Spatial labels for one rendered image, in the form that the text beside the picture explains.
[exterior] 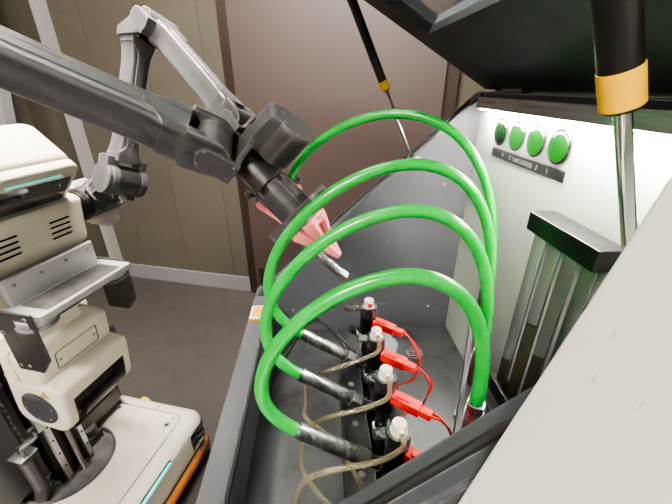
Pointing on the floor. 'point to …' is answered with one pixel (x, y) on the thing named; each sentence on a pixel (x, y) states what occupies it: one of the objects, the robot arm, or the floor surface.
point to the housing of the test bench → (595, 93)
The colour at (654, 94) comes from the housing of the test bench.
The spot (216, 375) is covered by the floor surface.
